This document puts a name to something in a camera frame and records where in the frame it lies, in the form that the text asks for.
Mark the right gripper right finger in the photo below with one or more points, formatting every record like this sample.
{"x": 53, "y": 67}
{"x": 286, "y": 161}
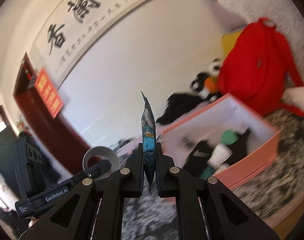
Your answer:
{"x": 206, "y": 208}

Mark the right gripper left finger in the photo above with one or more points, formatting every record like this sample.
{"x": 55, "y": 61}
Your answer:
{"x": 85, "y": 208}

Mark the grey tape roll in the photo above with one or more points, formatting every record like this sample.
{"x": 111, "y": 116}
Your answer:
{"x": 99, "y": 162}

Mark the green foam block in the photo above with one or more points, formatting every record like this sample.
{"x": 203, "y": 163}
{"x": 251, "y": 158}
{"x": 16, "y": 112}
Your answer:
{"x": 229, "y": 137}

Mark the blue cartoon snack packet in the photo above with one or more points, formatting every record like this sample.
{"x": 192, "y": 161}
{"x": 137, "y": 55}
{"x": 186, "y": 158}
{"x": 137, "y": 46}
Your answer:
{"x": 148, "y": 141}

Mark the black Nike sock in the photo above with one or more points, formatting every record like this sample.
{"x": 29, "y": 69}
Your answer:
{"x": 196, "y": 161}

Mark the pink storage box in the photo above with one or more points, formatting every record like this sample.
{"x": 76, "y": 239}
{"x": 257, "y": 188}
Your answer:
{"x": 208, "y": 123}

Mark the red door sign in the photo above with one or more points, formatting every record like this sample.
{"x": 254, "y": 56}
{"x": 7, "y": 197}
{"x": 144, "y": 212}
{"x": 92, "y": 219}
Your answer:
{"x": 48, "y": 93}

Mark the black clothing pile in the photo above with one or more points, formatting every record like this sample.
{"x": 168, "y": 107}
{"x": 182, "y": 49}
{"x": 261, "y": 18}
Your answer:
{"x": 178, "y": 104}

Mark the panda plush toy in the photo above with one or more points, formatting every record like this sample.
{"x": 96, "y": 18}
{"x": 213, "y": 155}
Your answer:
{"x": 205, "y": 83}

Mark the red backpack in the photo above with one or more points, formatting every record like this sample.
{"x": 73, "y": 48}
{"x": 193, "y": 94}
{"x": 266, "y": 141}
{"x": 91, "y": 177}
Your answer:
{"x": 255, "y": 70}

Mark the yellow pillow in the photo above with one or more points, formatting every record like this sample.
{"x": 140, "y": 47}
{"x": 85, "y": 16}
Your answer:
{"x": 228, "y": 42}

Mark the white lace sofa cover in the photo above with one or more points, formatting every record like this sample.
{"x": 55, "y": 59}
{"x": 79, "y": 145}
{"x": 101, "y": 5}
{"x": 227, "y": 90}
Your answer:
{"x": 283, "y": 13}

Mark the dark red door frame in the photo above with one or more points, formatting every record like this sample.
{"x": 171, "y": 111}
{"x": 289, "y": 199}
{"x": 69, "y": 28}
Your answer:
{"x": 55, "y": 134}

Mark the calligraphy wall scroll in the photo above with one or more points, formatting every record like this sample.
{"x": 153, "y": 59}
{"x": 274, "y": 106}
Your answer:
{"x": 71, "y": 28}

